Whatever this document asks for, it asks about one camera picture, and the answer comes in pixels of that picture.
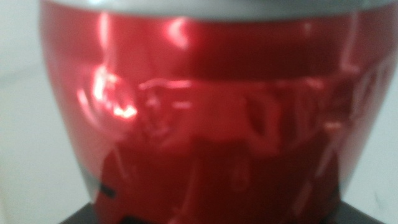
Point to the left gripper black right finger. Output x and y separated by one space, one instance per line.
354 216

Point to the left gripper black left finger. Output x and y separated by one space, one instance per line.
84 216

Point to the red soda can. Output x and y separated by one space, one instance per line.
217 124

